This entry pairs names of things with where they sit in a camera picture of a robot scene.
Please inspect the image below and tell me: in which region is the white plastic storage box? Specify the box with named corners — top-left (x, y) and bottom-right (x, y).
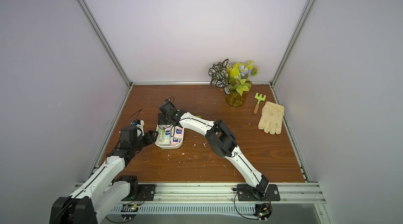
top-left (155, 123), bottom-right (185, 150)

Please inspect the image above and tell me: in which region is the blue pocket tissue pack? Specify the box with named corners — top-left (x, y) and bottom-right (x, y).
top-left (164, 129), bottom-right (172, 139)

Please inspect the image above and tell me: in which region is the pink pocket tissue pack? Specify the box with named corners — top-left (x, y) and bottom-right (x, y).
top-left (174, 126), bottom-right (184, 139)

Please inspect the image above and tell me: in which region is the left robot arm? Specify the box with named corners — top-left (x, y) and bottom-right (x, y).
top-left (49, 123), bottom-right (158, 224)

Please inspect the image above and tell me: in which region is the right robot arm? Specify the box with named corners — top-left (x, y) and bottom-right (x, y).
top-left (159, 99), bottom-right (270, 201)

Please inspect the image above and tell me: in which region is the green edge tissue pack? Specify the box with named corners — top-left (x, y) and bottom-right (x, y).
top-left (157, 129), bottom-right (165, 144)

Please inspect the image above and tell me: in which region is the pink barcode tissue pack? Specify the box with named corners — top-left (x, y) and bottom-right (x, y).
top-left (171, 137), bottom-right (181, 146)

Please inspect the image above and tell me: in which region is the left circuit board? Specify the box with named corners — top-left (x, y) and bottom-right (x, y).
top-left (120, 204), bottom-right (139, 223)

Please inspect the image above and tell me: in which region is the circuit board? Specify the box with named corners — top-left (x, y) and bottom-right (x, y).
top-left (254, 203), bottom-right (273, 221)
top-left (120, 204), bottom-right (139, 223)

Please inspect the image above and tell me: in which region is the potted artificial plant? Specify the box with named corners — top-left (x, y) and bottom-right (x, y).
top-left (208, 59), bottom-right (258, 107)

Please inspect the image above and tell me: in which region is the green toy garden rake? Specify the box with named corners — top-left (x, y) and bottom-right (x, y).
top-left (253, 92), bottom-right (267, 115)

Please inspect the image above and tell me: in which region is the beige work glove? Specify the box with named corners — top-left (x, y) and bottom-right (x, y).
top-left (258, 102), bottom-right (285, 135)

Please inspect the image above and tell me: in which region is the right circuit board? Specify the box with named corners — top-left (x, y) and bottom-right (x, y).
top-left (254, 203), bottom-right (273, 221)

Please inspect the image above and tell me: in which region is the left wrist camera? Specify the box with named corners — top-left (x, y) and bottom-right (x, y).
top-left (131, 119), bottom-right (144, 131)

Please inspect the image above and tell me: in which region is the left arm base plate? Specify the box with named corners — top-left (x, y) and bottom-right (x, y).
top-left (123, 184), bottom-right (156, 202)

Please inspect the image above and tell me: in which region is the aluminium front rail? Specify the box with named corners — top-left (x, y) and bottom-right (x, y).
top-left (122, 182), bottom-right (326, 204)

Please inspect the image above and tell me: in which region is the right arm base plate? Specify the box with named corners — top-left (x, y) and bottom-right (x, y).
top-left (233, 184), bottom-right (281, 202)

